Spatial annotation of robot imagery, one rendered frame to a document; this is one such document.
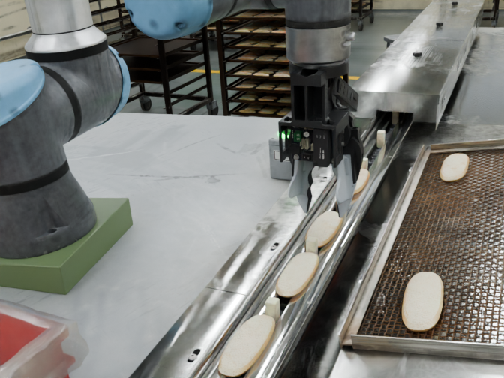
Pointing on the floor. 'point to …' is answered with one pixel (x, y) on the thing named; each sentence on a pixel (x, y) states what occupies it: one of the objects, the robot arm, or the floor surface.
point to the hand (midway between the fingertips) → (325, 203)
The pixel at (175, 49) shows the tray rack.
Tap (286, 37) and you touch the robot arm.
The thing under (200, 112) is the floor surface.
